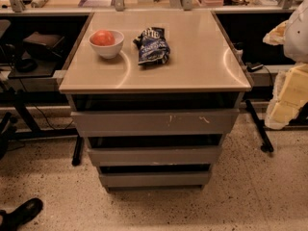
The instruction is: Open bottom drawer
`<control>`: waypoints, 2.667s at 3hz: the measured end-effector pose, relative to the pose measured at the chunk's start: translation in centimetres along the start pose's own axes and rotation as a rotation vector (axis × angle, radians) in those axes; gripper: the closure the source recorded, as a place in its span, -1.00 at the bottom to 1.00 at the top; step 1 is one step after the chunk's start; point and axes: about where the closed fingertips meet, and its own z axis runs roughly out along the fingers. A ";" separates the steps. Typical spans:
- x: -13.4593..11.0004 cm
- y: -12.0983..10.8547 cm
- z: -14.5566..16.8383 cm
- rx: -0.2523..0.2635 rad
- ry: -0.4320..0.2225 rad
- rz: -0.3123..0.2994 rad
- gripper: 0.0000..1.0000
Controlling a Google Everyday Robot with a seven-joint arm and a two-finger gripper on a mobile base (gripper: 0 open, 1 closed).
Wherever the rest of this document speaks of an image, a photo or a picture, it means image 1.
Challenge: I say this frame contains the grey drawer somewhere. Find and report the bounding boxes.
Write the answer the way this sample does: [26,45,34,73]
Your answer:
[71,109,239,137]
[99,172,211,188]
[88,146,222,167]

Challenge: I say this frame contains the black power adapter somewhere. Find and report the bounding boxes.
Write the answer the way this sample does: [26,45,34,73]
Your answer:
[246,63,263,72]

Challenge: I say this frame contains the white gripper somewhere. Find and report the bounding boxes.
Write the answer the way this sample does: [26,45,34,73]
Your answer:
[265,63,308,130]

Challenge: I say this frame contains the black table leg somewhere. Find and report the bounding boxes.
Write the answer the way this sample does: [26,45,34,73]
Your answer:
[245,100,274,153]
[71,136,83,167]

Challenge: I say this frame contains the black table leg right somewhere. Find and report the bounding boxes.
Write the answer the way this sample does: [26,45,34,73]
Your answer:
[245,100,274,153]

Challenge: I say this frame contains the grey middle drawer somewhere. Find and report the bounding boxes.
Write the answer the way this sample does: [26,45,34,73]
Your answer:
[88,146,222,167]

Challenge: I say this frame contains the white ceramic bowl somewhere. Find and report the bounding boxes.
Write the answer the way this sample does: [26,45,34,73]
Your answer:
[89,30,124,59]

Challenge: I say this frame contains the grey drawer cabinet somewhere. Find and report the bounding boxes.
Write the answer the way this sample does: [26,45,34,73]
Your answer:
[58,10,253,192]

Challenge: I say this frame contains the grey bottom drawer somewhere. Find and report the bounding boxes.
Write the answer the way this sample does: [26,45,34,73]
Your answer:
[99,172,211,188]

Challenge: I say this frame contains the black shoe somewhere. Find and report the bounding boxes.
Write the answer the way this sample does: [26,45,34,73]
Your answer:
[0,197,43,231]

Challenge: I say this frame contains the black table leg left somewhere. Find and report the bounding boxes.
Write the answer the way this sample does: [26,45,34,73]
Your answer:
[71,136,83,167]

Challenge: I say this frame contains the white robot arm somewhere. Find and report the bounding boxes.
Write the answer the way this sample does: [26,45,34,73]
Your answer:
[263,0,308,130]

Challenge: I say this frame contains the red apple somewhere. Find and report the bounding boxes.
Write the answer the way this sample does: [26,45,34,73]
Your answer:
[91,30,116,46]

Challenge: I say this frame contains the black office chair base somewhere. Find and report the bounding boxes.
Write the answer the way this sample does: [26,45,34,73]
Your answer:
[0,112,17,160]

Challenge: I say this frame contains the grey top drawer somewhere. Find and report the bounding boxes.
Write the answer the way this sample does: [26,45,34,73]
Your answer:
[71,109,239,137]

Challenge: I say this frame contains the blue chip bag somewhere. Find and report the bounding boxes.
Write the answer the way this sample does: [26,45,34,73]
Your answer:
[133,27,170,65]

